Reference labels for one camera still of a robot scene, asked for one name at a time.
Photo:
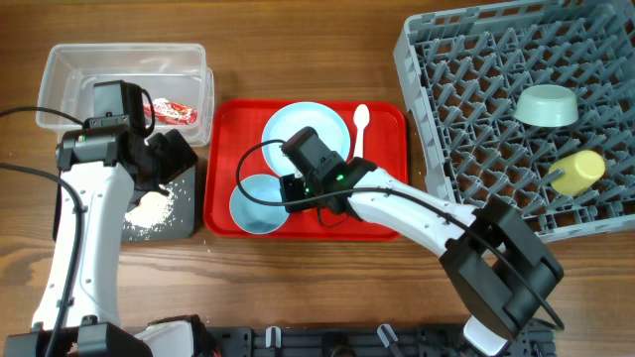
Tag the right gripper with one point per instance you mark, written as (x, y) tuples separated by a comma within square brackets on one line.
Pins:
[(289, 193)]

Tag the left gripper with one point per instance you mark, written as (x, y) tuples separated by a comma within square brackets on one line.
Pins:
[(177, 155)]

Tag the light blue bowl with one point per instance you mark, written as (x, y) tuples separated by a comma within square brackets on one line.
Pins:
[(253, 217)]

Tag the red snack wrapper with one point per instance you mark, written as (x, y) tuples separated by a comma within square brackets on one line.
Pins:
[(170, 112)]

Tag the rice and nuts food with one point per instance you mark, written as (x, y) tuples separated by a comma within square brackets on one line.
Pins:
[(156, 211)]

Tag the green bowl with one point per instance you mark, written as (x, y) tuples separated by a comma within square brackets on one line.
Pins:
[(547, 105)]

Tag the yellow plastic cup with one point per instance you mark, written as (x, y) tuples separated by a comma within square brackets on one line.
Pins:
[(580, 171)]

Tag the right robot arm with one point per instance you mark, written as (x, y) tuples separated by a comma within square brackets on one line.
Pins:
[(500, 268)]

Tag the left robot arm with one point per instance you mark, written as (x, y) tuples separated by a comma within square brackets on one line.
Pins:
[(105, 166)]

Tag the black waste tray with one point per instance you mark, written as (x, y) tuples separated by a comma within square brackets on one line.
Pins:
[(180, 230)]

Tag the grey dishwasher rack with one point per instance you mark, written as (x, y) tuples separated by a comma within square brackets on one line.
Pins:
[(461, 73)]

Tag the light blue plate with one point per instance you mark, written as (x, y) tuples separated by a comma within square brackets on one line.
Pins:
[(290, 119)]

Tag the clear plastic bin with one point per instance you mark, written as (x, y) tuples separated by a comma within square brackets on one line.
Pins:
[(176, 72)]

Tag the white plastic spoon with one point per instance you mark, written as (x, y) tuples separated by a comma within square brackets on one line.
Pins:
[(361, 119)]

